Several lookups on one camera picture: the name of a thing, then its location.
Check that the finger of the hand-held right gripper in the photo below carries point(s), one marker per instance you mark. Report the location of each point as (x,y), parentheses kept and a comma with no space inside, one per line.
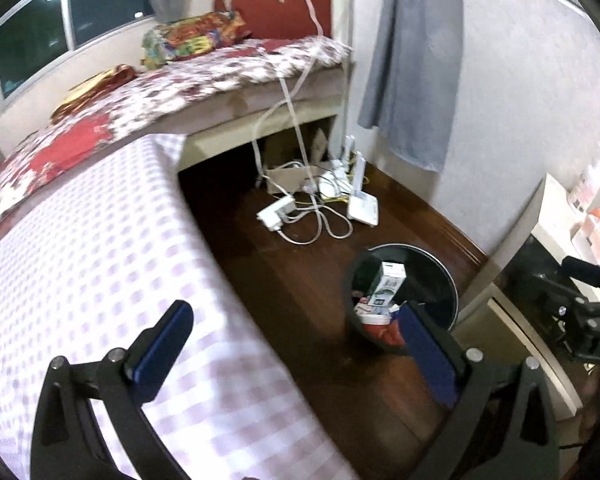
(590,269)
(555,300)

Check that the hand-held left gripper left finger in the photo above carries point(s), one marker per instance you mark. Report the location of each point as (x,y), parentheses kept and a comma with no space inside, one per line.
(162,350)

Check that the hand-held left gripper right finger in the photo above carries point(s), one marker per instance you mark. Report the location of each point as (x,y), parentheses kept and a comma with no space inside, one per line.
(425,355)

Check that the black round trash bin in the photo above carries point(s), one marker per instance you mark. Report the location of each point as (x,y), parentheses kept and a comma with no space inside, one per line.
(430,280)

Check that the green and white milk carton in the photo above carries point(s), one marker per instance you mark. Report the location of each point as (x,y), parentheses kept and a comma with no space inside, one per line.
(386,282)

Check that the orange and white box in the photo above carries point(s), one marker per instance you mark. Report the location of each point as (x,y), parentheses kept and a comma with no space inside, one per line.
(597,232)

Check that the white cabinet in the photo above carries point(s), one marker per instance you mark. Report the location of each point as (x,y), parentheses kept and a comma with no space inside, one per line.
(555,220)

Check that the white pump bottle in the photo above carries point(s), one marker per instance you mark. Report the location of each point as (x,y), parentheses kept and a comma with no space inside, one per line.
(587,180)

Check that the pink checkered tablecloth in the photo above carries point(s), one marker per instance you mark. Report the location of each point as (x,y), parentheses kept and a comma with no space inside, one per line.
(105,260)

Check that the flat white router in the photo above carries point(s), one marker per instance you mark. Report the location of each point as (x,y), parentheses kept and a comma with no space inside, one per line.
(364,207)

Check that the white router with antennas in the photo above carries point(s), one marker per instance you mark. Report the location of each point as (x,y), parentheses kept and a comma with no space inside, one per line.
(332,182)

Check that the brown cardboard box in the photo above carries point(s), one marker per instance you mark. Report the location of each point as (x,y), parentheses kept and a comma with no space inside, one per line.
(287,175)

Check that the floral bed sheet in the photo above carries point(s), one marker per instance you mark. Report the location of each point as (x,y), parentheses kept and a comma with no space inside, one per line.
(155,95)

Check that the folded yellow and red blanket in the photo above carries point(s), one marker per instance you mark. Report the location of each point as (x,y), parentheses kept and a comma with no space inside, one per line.
(92,90)

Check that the grey tied curtain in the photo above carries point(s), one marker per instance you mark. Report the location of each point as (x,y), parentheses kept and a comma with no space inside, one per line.
(410,60)

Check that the colourful printed pillow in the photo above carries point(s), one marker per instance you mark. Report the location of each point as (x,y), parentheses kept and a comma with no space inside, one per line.
(195,37)

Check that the large sliding window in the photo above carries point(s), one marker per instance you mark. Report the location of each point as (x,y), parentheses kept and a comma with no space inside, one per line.
(55,25)

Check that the cream bed frame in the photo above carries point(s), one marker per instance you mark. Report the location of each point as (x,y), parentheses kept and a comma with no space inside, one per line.
(230,125)

